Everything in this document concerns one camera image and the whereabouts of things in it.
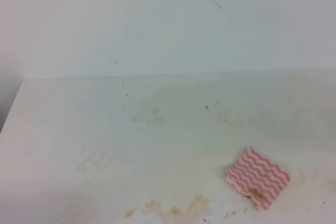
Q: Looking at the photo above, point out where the pink white striped rag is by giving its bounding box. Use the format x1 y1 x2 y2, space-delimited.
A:
224 146 291 211

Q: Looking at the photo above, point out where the brown coffee spill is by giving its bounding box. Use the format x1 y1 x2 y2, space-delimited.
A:
141 195 215 223

